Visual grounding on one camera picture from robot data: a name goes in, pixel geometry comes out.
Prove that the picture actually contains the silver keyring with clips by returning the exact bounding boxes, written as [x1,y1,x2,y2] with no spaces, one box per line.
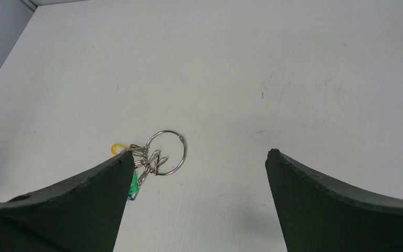
[126,130,187,188]

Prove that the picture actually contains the green tagged key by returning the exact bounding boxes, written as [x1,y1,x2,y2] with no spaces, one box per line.
[128,170,139,195]

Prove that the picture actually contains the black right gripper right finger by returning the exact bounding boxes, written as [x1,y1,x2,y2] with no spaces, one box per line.
[265,149,403,251]

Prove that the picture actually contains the blue tagged key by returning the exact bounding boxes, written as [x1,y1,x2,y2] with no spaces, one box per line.
[128,193,137,201]

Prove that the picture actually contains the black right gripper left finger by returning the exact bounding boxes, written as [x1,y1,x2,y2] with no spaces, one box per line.
[0,151,134,251]

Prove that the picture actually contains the yellow tagged key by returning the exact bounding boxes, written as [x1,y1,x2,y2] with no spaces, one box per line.
[110,143,129,155]

